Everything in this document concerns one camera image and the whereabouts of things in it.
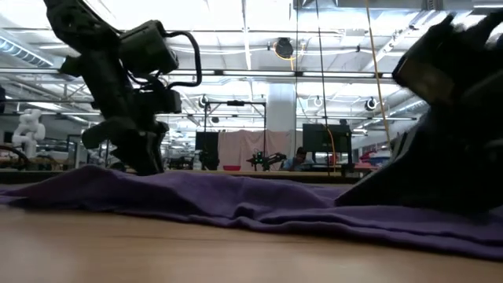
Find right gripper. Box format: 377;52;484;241
336;11;503;210

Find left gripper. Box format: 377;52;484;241
42;0;182;177

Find purple towel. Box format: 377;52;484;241
0;164;503;263

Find small black monitor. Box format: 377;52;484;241
195;131;220;153

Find pink cloth backdrop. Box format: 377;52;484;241
218;130;294;171

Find large black monitor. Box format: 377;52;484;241
302;123;353;155

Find person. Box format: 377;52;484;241
282;146;315;172

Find white round column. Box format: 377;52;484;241
266;83;296;133

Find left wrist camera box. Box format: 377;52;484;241
119;20;180;76

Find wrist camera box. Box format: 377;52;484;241
392;15;472;106
119;20;180;76

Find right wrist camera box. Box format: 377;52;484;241
392;15;472;106

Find black curved hose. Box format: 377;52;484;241
0;144;31;171

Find black left camera cable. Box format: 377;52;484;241
129;30;203;90

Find yellow hanging cable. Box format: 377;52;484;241
365;0;392;147

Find black overhead frame stand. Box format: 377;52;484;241
203;100;267;171

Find black hanging cable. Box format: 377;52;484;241
315;0;332;177

